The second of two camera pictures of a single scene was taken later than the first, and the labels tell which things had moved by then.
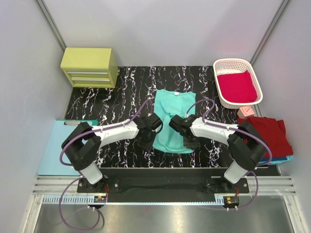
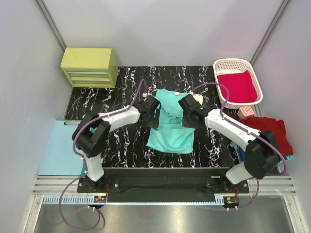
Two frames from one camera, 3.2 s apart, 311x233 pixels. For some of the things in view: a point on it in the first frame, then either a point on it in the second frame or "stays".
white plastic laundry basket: (237, 83) stays
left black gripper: (147, 137) -> (155, 116)
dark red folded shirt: (272, 131) stays
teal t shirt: (167, 104) stays
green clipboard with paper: (51, 164) stays
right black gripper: (191, 145) -> (185, 124)
